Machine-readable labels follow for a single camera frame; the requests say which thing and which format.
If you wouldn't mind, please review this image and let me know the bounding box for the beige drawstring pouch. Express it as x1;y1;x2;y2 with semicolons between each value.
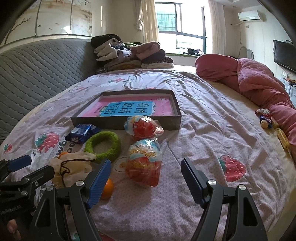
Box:
49;151;96;189

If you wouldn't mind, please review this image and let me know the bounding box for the blue cookie packet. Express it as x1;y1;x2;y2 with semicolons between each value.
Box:
65;124;101;144

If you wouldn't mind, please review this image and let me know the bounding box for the green fuzzy ring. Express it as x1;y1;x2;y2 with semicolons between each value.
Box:
83;131;122;164

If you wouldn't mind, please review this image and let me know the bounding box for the toy egg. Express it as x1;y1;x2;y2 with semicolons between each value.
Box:
123;115;164;141
125;139;163;187

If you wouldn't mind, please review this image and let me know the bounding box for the person left hand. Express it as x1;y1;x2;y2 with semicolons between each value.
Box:
6;219;22;240

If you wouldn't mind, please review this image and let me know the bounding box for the grey quilted headboard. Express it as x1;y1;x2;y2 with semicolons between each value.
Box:
1;39;97;142

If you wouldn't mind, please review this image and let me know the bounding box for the yellow snack packet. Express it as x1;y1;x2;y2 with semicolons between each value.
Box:
275;128;291;153

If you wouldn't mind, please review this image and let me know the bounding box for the small clown doll toy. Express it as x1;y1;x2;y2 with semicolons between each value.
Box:
255;108;273;129

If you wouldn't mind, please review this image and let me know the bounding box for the pink strawberry bed sheet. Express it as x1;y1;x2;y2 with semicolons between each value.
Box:
1;70;295;240

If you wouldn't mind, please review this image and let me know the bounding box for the red quilted blanket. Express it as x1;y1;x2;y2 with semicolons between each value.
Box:
195;54;295;159

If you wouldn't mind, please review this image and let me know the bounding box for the pile of folded clothes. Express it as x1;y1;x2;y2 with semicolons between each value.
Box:
91;34;174;74

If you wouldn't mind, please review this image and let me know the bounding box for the black flat television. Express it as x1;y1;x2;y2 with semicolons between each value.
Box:
273;40;296;73

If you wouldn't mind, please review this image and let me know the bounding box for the beige right curtain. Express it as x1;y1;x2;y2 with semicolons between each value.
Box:
208;1;226;55

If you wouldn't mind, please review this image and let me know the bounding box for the beige curtain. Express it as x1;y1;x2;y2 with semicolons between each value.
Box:
133;0;159;43
208;1;226;55

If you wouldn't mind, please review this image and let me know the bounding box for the beige left curtain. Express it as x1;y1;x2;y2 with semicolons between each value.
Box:
133;0;159;43

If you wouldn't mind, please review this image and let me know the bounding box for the painted wall panel mural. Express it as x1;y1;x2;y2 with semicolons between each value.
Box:
1;0;92;46

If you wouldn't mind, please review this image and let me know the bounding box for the window with dark frame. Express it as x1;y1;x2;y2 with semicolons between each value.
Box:
154;1;207;56

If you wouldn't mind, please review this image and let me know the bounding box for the white wall air conditioner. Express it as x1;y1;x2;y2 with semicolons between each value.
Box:
238;10;264;22

